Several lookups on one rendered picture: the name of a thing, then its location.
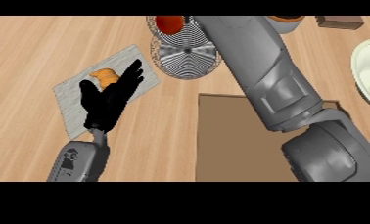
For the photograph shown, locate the pale cream plate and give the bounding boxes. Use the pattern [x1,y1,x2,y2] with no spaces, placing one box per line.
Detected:
[349,38,370,103]

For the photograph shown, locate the brown wooden block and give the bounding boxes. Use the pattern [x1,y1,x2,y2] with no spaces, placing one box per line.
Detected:
[315,16,365,31]

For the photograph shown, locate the orange croissant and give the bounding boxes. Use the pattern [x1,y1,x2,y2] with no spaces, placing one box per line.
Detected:
[88,67,121,92]

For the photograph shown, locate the wire tiered basket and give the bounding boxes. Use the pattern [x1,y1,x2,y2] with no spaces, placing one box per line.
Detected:
[146,16,223,80]

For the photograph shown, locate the white bowl with orange content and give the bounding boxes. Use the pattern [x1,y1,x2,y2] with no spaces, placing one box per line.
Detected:
[267,16,306,35]

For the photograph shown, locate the open brown wooden drawer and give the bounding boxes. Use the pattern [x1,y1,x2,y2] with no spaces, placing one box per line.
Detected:
[193,93,343,183]

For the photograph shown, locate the red tomato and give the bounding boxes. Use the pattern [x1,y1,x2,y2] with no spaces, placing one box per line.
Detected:
[153,16,186,35]

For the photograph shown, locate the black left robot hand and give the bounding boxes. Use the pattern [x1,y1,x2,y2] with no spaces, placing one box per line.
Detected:
[78,59,146,134]

